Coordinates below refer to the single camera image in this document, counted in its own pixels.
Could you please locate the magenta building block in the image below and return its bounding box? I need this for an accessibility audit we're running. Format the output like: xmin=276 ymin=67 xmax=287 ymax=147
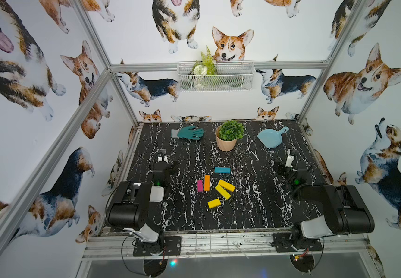
xmin=197 ymin=180 xmax=204 ymax=192

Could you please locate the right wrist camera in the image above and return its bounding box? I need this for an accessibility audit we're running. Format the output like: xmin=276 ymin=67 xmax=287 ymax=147
xmin=285 ymin=149 xmax=295 ymax=168

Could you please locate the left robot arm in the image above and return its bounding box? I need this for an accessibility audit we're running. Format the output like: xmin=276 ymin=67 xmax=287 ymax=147
xmin=105 ymin=158 xmax=179 ymax=243

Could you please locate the orange building block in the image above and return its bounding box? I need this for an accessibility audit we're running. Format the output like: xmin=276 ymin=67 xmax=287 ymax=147
xmin=204 ymin=175 xmax=210 ymax=191

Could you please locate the teal work glove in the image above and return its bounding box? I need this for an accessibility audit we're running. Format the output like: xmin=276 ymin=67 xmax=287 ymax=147
xmin=171 ymin=126 xmax=204 ymax=140

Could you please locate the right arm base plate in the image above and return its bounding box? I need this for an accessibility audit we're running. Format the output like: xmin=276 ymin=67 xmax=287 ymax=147
xmin=271 ymin=233 xmax=323 ymax=253

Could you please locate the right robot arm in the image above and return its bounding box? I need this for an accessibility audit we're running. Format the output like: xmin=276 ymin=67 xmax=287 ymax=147
xmin=274 ymin=161 xmax=375 ymax=244

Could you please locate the potted green plant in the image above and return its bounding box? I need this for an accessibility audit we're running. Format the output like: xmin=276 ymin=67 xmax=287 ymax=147
xmin=215 ymin=120 xmax=245 ymax=152

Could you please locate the white wire basket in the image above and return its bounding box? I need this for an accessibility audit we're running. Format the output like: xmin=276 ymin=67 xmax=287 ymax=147
xmin=177 ymin=61 xmax=256 ymax=92

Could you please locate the teal building block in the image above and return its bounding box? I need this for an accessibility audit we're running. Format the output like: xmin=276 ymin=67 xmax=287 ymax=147
xmin=214 ymin=167 xmax=231 ymax=174

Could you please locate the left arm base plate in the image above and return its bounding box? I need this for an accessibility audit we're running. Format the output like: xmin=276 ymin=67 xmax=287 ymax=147
xmin=133 ymin=236 xmax=182 ymax=257

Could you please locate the yellow long block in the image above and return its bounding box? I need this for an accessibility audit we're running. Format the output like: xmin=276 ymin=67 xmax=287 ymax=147
xmin=215 ymin=185 xmax=231 ymax=200
xmin=218 ymin=180 xmax=235 ymax=192

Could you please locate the teal dustpan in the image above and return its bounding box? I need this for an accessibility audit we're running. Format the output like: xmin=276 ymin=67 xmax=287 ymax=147
xmin=257 ymin=127 xmax=289 ymax=149

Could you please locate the yellow short block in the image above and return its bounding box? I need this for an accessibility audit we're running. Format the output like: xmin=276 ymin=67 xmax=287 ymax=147
xmin=207 ymin=198 xmax=221 ymax=209

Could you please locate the fern and white flower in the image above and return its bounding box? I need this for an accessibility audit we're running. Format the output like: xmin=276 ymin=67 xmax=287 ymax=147
xmin=191 ymin=46 xmax=217 ymax=90

